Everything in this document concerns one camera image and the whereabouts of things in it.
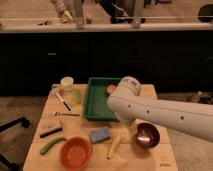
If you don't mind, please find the white cup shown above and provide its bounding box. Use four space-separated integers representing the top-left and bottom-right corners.
60 77 74 92

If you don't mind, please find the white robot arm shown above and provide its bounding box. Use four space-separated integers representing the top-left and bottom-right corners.
107 76 213 142

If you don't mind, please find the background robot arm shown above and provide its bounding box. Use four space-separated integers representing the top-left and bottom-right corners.
50 0 73 24

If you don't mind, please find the orange fruit in tray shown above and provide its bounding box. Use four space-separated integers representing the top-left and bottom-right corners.
106 84 116 94

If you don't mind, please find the green plastic tray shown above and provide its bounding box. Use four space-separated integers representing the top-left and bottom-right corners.
83 77 120 122

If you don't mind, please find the translucent green cup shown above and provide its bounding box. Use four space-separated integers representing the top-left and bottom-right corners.
71 89 82 104

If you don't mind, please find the blue sponge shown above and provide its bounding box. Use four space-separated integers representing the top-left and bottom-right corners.
89 127 111 144

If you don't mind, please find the yellow banana toy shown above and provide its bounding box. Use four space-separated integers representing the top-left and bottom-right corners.
107 135 121 159

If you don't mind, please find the small fork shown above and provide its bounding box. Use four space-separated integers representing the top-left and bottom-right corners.
51 112 80 116

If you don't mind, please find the dark brown bowl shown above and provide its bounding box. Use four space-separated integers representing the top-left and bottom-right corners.
134 123 160 149

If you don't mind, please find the orange ball on background table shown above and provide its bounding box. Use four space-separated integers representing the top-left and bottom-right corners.
85 14 92 24

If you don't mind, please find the orange plastic bowl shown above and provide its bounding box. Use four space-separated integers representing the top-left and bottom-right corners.
59 137 93 171

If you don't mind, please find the green cucumber toy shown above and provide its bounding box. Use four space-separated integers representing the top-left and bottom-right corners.
40 137 67 155

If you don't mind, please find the black office chair base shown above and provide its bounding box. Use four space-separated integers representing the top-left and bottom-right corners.
0 116 31 171

